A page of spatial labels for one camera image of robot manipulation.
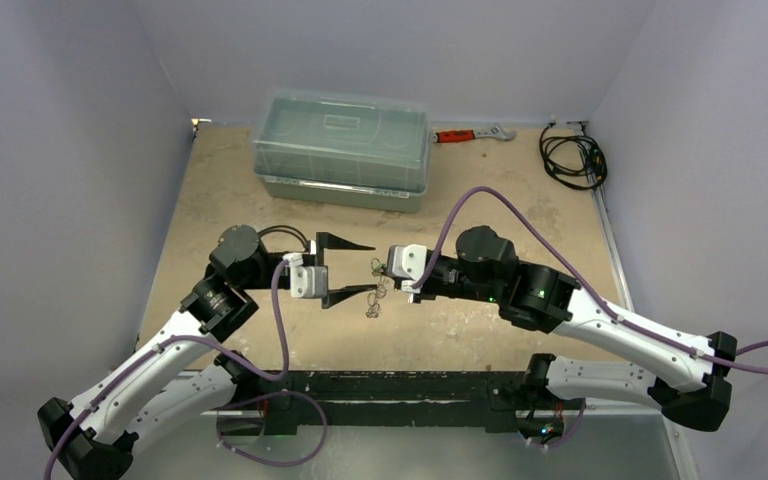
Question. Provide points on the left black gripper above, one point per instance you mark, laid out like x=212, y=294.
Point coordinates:
x=329, y=242

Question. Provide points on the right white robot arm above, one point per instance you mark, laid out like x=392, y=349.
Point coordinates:
x=673, y=372

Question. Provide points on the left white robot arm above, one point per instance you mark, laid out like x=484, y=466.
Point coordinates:
x=95, y=434

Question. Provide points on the grey plastic toolbox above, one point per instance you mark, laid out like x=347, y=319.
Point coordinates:
x=350, y=150

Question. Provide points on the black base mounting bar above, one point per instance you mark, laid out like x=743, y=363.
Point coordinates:
x=494, y=401

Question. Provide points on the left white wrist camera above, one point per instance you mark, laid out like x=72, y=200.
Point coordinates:
x=308, y=277

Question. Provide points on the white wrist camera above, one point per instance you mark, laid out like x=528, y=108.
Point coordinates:
x=405, y=265
x=308, y=277

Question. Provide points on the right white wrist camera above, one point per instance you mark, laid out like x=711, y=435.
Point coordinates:
x=405, y=265

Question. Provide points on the orange handled adjustable wrench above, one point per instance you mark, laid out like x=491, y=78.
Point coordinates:
x=495, y=132

